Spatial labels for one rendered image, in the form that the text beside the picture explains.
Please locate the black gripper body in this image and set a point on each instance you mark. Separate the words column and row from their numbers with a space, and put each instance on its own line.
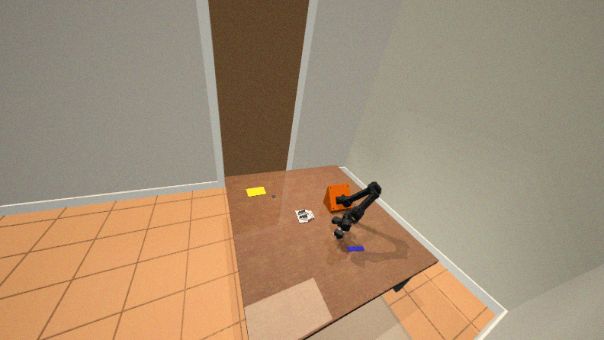
column 339, row 232

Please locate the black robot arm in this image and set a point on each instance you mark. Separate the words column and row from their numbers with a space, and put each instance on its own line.
column 372, row 190

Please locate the yellow flat plate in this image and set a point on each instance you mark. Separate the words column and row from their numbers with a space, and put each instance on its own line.
column 255, row 191

